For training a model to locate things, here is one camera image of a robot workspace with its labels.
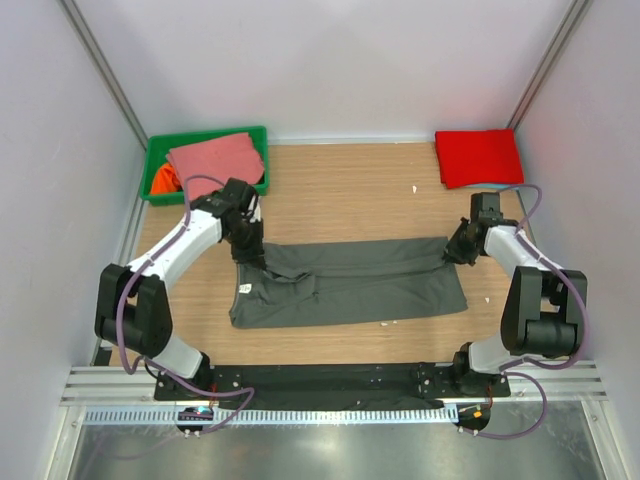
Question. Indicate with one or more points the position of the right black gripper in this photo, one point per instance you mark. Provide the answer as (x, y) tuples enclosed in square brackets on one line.
[(453, 252)]

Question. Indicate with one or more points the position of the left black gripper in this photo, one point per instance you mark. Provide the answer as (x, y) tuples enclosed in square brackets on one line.
[(255, 252)]

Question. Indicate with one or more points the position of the grey t shirt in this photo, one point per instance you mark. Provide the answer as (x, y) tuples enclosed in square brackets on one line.
[(329, 284)]

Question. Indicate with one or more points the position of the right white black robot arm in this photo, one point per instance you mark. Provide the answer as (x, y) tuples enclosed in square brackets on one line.
[(544, 319)]

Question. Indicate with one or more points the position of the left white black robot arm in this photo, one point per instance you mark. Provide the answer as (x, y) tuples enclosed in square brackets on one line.
[(133, 310)]

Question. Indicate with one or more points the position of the light blue folded t shirt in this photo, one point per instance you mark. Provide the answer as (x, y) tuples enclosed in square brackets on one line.
[(496, 187)]

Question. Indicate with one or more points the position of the pink folded t shirt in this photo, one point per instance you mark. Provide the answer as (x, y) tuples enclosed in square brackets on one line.
[(230, 156)]

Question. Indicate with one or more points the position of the red folded t shirt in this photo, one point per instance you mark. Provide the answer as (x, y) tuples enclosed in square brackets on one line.
[(468, 158)]

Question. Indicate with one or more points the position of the orange t shirt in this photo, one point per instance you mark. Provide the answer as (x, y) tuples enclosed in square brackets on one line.
[(165, 181)]

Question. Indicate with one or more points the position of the green plastic bin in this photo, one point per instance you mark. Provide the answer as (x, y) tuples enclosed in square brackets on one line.
[(159, 146)]

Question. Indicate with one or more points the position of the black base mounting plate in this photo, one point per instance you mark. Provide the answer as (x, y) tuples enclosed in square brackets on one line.
[(364, 387)]

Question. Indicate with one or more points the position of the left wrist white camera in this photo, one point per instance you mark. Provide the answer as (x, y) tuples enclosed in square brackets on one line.
[(255, 215)]

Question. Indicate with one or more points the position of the white slotted cable duct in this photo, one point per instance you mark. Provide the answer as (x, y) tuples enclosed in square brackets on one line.
[(199, 415)]

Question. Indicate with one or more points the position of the aluminium frame rail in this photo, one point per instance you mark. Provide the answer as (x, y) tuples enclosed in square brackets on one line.
[(97, 386)]

